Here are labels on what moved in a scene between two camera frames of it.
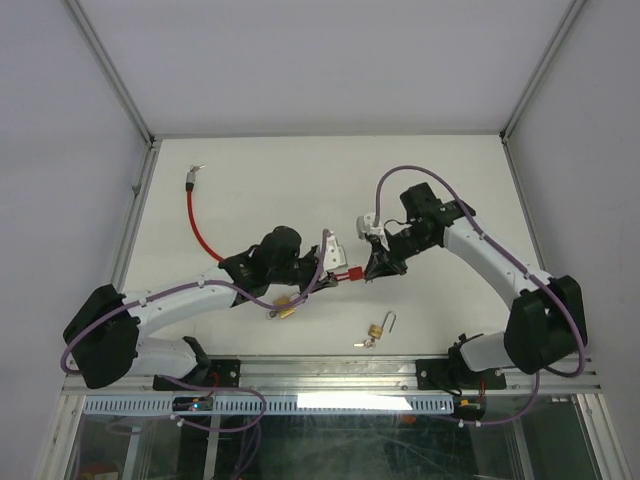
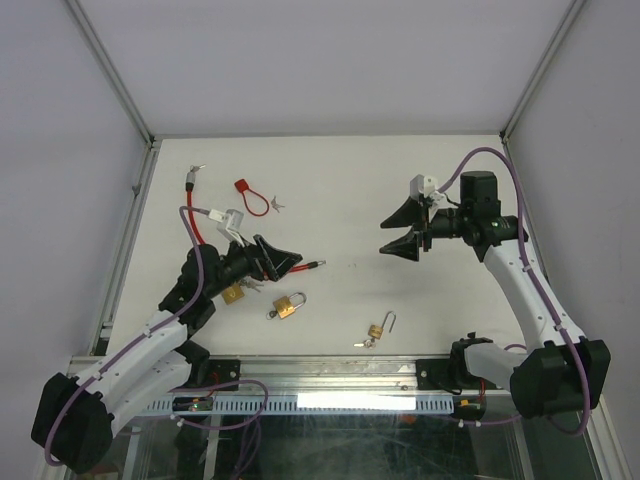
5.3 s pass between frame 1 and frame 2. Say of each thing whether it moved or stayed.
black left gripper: moved
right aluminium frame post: stayed
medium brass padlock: stayed
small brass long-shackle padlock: stayed
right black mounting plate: stayed
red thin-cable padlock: moved
